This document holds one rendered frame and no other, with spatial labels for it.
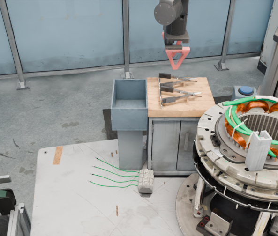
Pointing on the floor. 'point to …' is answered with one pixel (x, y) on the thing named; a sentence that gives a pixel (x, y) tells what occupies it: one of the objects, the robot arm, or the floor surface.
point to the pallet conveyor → (5, 206)
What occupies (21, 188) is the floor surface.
